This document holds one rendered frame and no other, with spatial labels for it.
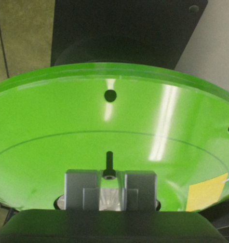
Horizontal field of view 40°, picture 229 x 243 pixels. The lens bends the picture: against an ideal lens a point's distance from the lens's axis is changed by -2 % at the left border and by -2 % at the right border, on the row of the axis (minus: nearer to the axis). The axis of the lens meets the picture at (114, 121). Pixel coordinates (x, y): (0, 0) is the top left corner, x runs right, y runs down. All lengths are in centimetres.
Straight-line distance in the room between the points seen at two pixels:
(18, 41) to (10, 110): 145
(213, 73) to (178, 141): 21
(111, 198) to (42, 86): 13
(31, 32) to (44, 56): 17
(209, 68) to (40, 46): 132
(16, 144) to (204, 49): 25
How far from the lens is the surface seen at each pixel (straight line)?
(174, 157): 25
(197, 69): 42
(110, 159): 18
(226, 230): 72
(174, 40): 37
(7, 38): 167
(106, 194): 29
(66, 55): 36
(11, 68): 182
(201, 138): 24
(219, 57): 41
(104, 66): 21
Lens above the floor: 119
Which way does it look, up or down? 34 degrees down
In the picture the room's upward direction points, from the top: 180 degrees counter-clockwise
